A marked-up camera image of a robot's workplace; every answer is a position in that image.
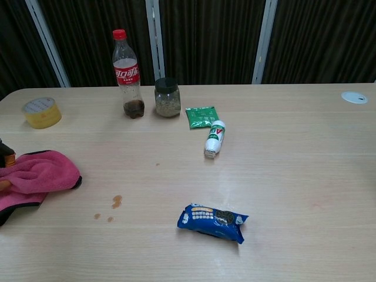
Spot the small white drink bottle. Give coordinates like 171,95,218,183
204,119,227,160

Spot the cola bottle with red cap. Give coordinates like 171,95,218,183
112,28,146,119

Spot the grey partition post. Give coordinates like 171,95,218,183
251,0,278,85
25,0,72,88
145,0,166,86

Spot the white round cable grommet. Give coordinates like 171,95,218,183
341,90,368,105

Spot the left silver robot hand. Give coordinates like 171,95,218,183
0,137,16,189

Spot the green sachet packet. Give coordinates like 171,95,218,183
185,105,220,130

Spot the blue cookie packet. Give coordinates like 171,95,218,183
176,202,250,245

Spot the glass jar with black lid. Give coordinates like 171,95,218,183
154,77,182,118

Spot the pink cloth with black trim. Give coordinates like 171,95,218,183
0,149,83,227

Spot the yellow tape roll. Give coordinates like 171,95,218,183
21,97,63,130

